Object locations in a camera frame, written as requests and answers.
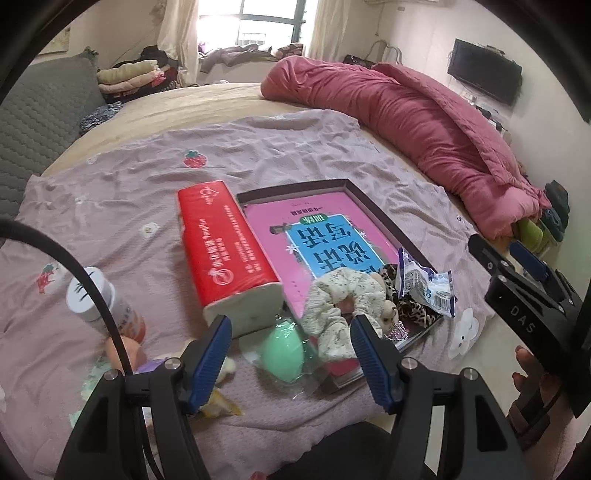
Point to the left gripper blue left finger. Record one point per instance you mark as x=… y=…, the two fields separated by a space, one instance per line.
x=202 y=362

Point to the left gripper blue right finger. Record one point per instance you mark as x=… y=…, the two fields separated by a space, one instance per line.
x=379 y=359

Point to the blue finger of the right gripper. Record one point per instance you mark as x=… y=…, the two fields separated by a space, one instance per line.
x=531 y=264

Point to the leopard print scrunchie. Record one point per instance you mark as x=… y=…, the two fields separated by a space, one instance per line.
x=408 y=308

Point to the cream floral scrunchie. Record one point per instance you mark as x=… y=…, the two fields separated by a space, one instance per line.
x=333 y=301

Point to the purple white snack packet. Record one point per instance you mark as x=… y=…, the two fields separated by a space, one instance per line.
x=426 y=286

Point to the green wet wipes pack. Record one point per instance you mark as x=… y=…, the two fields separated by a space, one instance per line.
x=87 y=382

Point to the cream bunny plush keychain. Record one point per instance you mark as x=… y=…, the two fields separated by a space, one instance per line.
x=393 y=327

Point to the person right hand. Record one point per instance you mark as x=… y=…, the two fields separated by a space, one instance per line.
x=541 y=411

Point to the green makeup sponge in packet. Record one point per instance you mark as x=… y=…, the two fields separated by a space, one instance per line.
x=285 y=357

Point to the red tissue pack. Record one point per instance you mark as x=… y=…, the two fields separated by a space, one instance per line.
x=229 y=269

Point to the dark shallow tray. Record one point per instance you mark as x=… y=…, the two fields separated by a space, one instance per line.
x=309 y=229

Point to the lilac strawberry bedsheet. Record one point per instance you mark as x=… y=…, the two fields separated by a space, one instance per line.
x=117 y=210

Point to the pink book in tray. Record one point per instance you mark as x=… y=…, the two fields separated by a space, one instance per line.
x=327 y=247

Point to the pink folded quilt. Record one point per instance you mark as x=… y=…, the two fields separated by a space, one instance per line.
x=445 y=136

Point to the stack of folded clothes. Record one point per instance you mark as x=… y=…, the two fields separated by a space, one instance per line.
x=152 y=72

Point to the grey quilted headboard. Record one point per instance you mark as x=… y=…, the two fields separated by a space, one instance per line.
x=40 y=119

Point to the window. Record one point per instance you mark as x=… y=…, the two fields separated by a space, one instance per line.
x=267 y=23

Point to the cream curtain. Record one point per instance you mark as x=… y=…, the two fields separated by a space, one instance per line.
x=178 y=38

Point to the black wall television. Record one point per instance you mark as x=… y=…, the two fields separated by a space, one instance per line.
x=486 y=70

